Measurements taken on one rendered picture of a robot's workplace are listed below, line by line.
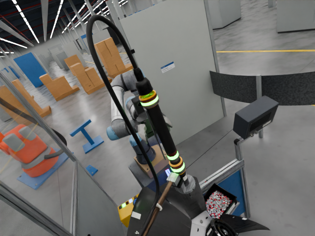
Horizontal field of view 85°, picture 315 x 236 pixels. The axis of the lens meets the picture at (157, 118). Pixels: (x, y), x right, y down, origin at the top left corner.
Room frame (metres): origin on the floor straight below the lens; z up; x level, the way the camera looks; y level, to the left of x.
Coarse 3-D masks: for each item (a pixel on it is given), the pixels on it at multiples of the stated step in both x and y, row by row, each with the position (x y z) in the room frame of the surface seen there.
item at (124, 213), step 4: (136, 196) 0.73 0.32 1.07; (128, 200) 0.72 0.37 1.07; (132, 200) 0.71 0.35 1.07; (128, 204) 0.70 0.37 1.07; (132, 204) 0.69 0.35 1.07; (124, 208) 0.68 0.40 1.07; (128, 208) 0.67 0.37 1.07; (132, 208) 0.66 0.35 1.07; (120, 212) 0.67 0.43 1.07; (124, 212) 0.66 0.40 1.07; (128, 212) 0.65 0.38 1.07; (120, 216) 0.64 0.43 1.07; (124, 216) 0.63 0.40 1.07; (128, 216) 0.63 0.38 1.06; (120, 220) 0.62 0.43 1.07; (124, 220) 0.62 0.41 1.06; (128, 220) 0.62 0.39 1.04; (124, 224) 0.62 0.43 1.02
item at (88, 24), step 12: (108, 24) 0.37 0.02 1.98; (120, 36) 0.38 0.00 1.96; (96, 60) 0.32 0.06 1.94; (132, 60) 0.38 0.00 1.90; (108, 84) 0.32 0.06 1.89; (120, 108) 0.32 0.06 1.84; (132, 132) 0.32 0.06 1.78; (144, 156) 0.32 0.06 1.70; (156, 180) 0.31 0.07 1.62; (156, 192) 0.30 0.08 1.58; (156, 204) 0.28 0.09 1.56; (144, 228) 0.24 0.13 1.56
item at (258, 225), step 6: (222, 216) 0.48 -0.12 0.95; (228, 216) 0.47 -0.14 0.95; (228, 222) 0.42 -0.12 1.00; (234, 222) 0.41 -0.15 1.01; (240, 222) 0.40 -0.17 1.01; (246, 222) 0.40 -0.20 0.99; (252, 222) 0.40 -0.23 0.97; (234, 228) 0.36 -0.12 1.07; (240, 228) 0.35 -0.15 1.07; (246, 228) 0.35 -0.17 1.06; (252, 228) 0.35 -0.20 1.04; (258, 228) 0.35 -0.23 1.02; (264, 228) 0.35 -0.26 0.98
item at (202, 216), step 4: (204, 212) 0.42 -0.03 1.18; (196, 216) 0.41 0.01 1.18; (200, 216) 0.41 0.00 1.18; (204, 216) 0.40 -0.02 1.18; (208, 216) 0.40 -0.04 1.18; (192, 220) 0.41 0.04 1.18; (196, 220) 0.40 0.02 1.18; (204, 220) 0.39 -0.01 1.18; (208, 220) 0.38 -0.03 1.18; (200, 224) 0.38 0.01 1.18; (204, 224) 0.37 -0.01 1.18
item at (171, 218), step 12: (144, 192) 0.45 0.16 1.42; (144, 204) 0.41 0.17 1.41; (168, 204) 0.41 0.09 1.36; (144, 216) 0.37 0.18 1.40; (168, 216) 0.37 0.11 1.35; (180, 216) 0.37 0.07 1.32; (132, 228) 0.34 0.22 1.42; (156, 228) 0.34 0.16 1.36; (168, 228) 0.33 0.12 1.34; (180, 228) 0.33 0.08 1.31
